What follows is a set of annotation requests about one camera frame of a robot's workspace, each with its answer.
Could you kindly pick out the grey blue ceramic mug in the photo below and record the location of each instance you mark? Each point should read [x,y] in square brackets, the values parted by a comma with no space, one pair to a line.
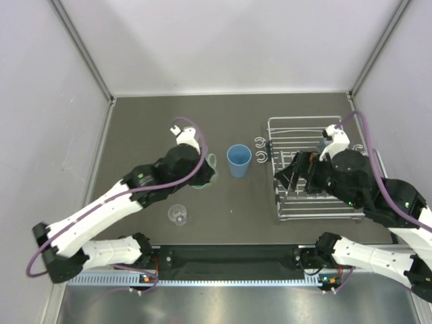
[321,146]

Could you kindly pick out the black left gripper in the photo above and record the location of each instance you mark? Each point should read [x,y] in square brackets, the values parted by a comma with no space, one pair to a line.
[206,172]

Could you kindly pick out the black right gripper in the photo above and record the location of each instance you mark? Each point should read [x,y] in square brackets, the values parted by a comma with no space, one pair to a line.
[304,163]

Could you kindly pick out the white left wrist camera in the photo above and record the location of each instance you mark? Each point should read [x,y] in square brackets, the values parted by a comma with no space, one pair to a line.
[186,136]

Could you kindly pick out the blue plastic cup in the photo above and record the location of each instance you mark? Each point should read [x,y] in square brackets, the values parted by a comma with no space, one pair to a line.
[238,157]

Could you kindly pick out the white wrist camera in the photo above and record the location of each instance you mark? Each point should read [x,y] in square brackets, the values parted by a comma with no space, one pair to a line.
[186,136]
[335,140]

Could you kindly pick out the silver wire dish rack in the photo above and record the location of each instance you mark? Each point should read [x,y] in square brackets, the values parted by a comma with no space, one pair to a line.
[280,202]

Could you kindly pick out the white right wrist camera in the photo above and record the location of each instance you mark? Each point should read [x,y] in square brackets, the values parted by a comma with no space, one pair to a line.
[335,140]

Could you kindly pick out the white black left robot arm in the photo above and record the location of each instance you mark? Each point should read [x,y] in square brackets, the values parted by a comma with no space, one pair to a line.
[67,247]

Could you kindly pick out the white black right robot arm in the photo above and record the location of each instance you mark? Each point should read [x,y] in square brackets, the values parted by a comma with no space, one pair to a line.
[392,203]

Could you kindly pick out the small clear plastic cup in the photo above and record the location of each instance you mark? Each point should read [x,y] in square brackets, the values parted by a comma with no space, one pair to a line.
[177,214]

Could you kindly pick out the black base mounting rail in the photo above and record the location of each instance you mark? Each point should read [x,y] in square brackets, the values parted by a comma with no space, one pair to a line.
[235,262]

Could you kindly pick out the green ceramic mug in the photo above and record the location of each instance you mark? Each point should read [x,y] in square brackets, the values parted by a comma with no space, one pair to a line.
[211,160]

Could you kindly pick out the white toothed cable duct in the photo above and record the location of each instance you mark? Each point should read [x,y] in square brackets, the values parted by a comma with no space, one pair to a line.
[140,280]

